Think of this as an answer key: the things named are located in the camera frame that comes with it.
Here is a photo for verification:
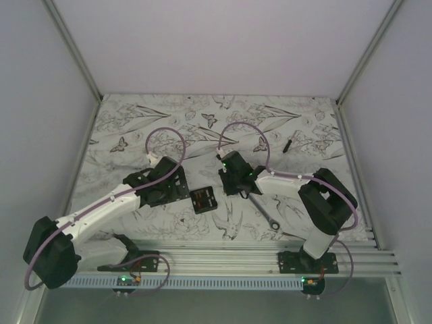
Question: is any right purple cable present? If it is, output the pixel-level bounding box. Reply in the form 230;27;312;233
217;121;359;299

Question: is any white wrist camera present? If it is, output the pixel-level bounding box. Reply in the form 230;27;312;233
216;147;227;158
146;153;158;167

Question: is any silver ratchet wrench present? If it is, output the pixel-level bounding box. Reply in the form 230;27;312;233
248;196;280;231

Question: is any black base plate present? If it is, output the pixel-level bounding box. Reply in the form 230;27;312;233
277;249;339;275
97;250;160;273

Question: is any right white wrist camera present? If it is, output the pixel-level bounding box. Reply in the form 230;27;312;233
216;147;227;158

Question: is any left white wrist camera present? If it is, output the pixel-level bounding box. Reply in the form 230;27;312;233
146;153;158;167

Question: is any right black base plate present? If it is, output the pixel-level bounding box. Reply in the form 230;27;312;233
277;249;339;275

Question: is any black fuse box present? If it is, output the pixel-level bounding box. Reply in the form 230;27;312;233
190;186;218;215

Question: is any aluminium rail frame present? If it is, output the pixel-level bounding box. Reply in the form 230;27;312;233
32;245;402;277

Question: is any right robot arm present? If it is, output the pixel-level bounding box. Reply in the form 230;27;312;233
217;148;358;273

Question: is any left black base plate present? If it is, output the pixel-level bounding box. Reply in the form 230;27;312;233
97;250;160;273

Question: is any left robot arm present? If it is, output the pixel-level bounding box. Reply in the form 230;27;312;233
23;157;187;290

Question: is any floral patterned mat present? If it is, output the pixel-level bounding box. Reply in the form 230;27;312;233
70;94;355;242

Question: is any grey slotted cable duct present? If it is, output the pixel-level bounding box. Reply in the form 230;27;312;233
62;275;306;291

